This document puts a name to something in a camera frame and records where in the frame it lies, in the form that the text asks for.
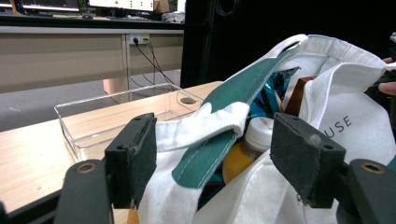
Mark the white tote bag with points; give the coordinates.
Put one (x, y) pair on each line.
(348, 93)

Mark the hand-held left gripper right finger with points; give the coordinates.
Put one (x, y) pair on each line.
(305, 161)

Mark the blue chips bag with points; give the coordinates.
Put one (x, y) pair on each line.
(267, 96)

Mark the brown drink carton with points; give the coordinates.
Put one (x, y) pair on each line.
(297, 96)

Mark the white wall socket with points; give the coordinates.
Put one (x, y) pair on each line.
(139, 38)

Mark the beige office desk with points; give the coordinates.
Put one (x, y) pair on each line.
(62, 59)

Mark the cardboard box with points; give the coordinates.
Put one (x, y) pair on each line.
(161, 5)

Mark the orange juice bottle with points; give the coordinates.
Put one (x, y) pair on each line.
(236, 158)

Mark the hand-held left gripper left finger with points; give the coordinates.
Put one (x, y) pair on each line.
(130, 158)

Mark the clear plastic tray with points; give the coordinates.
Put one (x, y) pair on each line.
(102, 124)

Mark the black curtain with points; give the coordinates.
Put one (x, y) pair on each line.
(249, 28)

